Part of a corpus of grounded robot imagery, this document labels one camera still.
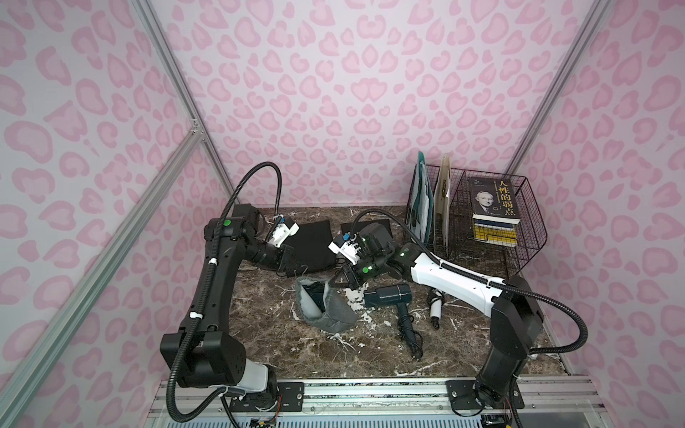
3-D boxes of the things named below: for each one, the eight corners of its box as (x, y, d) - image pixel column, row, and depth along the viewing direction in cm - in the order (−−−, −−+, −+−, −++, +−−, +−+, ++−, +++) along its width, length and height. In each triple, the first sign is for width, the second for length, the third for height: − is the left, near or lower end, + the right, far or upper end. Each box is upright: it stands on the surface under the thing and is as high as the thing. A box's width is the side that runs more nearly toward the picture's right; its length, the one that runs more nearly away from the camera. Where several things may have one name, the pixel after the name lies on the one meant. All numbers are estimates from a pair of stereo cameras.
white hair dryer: (430, 327, 88) (432, 323, 85) (430, 300, 94) (432, 296, 91) (439, 329, 87) (442, 325, 85) (439, 302, 93) (441, 297, 91)
